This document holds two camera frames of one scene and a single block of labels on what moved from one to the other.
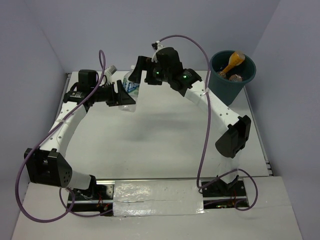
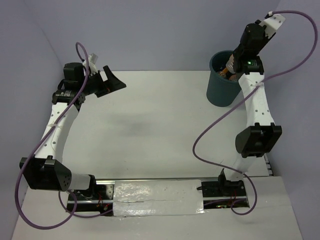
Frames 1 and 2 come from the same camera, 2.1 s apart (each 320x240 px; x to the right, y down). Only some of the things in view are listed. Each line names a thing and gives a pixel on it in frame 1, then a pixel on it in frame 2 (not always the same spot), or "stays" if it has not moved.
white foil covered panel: [132, 198] stays
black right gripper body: [158, 75] -> [265, 39]
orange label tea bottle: [235, 77] stays
